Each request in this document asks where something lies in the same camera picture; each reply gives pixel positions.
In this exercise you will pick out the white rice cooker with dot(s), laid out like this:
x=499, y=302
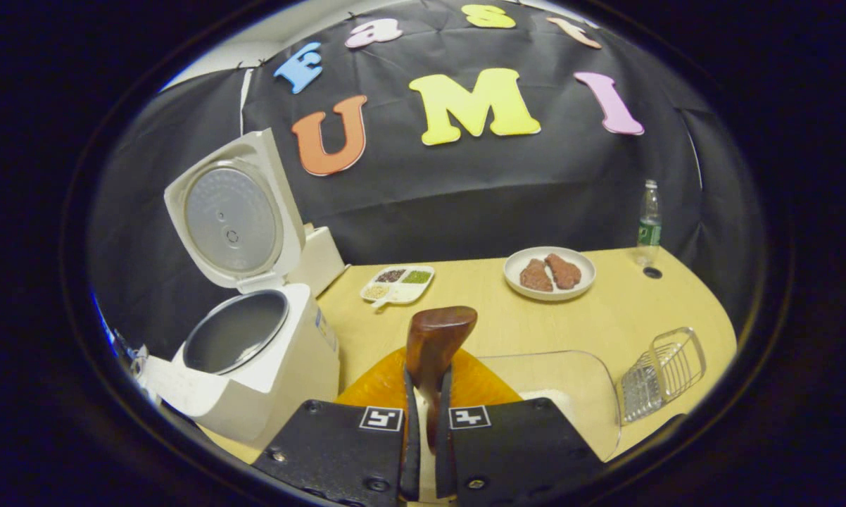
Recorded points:
x=282, y=373

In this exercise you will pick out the black round table grommet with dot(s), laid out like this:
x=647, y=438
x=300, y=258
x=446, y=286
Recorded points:
x=652, y=272

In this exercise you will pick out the brown meat piece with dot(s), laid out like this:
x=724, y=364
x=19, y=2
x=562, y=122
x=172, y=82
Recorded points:
x=535, y=276
x=564, y=271

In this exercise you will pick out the white round plate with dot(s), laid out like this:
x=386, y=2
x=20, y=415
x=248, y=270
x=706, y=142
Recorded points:
x=514, y=278

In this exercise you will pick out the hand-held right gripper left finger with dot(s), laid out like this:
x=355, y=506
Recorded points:
x=338, y=451

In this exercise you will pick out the clear plastic water bottle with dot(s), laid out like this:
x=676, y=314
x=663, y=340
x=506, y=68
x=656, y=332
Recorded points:
x=649, y=232

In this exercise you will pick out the white toaster with bread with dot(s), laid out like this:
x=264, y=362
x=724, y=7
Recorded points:
x=321, y=260

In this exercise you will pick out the clear plastic rice container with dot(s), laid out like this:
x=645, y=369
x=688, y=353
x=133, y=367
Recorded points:
x=571, y=384

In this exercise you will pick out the white divided grain dish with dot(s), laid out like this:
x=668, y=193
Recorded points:
x=398, y=283

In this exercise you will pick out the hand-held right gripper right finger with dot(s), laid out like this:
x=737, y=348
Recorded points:
x=514, y=451

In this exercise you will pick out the brown wooden spoon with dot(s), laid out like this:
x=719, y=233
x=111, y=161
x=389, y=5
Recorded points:
x=433, y=338

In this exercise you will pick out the black backdrop cloth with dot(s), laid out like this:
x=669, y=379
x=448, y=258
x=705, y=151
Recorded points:
x=500, y=183

